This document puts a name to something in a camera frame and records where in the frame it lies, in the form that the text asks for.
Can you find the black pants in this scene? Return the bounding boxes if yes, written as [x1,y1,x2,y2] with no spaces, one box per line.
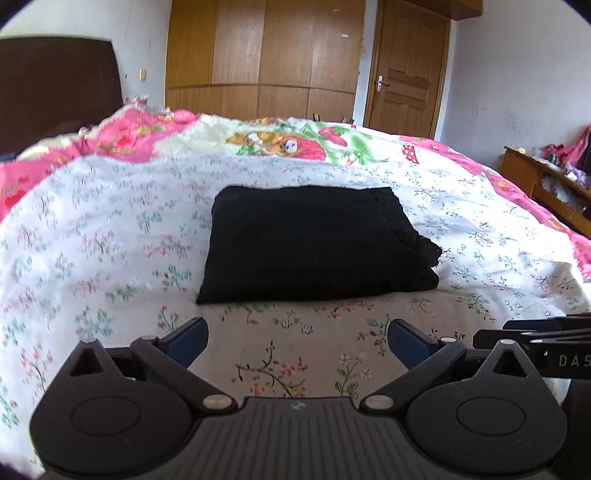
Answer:
[197,185,443,304]

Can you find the white floral bed sheet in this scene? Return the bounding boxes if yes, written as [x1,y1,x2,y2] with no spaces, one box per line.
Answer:
[1,152,590,475]

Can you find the wooden side cabinet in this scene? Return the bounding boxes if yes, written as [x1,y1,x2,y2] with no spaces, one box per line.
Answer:
[500,147,590,237]

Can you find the pink cloth on cabinet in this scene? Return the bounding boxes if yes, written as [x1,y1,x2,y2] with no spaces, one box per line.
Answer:
[542,125,591,175]

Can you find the pink cartoon quilt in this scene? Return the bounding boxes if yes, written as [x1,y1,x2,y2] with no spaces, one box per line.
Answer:
[1,101,590,279]

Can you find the brown wooden door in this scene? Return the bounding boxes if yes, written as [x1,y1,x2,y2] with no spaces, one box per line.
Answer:
[363,1,451,138]

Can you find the dark wooden headboard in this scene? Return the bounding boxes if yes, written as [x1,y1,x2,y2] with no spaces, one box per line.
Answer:
[1,36,123,160]

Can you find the wooden wardrobe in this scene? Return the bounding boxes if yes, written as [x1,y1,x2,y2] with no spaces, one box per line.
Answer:
[165,0,366,122]

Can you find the silver door handle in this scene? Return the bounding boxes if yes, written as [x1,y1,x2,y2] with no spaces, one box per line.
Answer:
[376,75,391,93]

